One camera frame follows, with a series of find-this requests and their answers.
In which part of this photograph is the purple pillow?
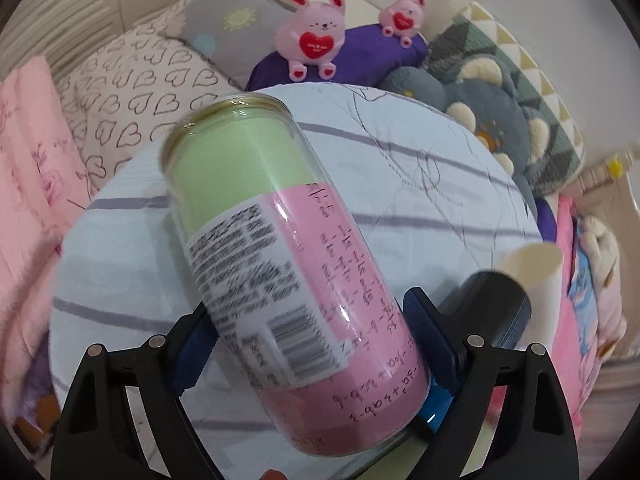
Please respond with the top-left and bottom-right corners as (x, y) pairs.
(245, 24), (428, 91)

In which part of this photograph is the white dog plush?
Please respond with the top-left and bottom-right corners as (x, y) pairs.
(580, 214), (627, 362)

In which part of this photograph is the small pink bunny plush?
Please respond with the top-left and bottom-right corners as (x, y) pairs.
(378, 0), (426, 49)

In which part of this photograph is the grey bear plush cushion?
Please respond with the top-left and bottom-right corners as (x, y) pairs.
(380, 55), (550, 212)

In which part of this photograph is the pink cartoon blanket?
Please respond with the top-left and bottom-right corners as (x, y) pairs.
(552, 196), (604, 436)

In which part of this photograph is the grey flower pattern pillow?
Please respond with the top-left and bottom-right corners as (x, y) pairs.
(163, 0), (293, 88)

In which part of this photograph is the cream white paper cup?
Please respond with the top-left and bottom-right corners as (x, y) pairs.
(497, 242), (563, 351)

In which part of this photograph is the large pink bunny plush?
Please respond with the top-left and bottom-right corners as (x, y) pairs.
(274, 0), (346, 82)

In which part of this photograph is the black and blue cup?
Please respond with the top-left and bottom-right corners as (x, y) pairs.
(438, 270), (532, 349)

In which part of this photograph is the cream wardrobe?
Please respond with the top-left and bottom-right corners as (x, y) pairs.
(1, 0), (179, 80)

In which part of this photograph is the clear cup green pink paper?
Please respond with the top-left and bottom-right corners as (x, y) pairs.
(160, 93), (430, 456)

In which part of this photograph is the round white striped tray cloth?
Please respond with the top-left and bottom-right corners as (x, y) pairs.
(48, 81), (547, 480)

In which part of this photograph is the white heart pattern pillow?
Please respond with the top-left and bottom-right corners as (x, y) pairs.
(58, 8), (238, 188)

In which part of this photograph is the cream wooden headboard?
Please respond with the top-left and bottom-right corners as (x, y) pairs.
(563, 146), (639, 361)

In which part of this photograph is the green white triangle pillow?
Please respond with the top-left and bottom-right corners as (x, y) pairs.
(422, 0), (586, 196)

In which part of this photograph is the pink quilt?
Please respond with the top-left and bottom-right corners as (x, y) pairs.
(1, 56), (96, 425)

